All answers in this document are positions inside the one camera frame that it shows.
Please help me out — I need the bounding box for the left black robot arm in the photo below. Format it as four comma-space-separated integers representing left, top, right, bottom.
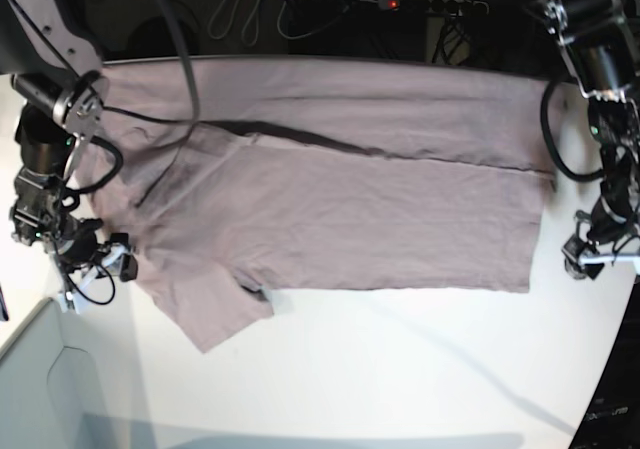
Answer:
527, 0, 639, 280

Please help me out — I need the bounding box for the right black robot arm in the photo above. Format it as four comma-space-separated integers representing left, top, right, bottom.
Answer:
1, 0, 138, 301

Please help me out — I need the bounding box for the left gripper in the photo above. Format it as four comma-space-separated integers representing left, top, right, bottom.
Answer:
561, 210, 639, 279

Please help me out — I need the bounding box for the grey looped floor cable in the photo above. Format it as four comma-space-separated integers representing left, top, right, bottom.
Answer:
207, 0, 361, 45

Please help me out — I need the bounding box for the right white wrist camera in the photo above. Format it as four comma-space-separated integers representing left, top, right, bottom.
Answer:
56, 291, 86, 314

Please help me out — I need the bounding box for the mauve pink t-shirt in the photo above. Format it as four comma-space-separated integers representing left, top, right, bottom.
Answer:
92, 58, 552, 352

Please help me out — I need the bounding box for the black power strip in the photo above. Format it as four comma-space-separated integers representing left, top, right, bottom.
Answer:
377, 0, 490, 17

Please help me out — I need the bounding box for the white cardboard box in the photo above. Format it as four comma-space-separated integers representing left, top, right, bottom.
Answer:
1, 302, 157, 448

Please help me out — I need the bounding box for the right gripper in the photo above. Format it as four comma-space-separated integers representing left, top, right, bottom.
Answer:
51, 218, 138, 294

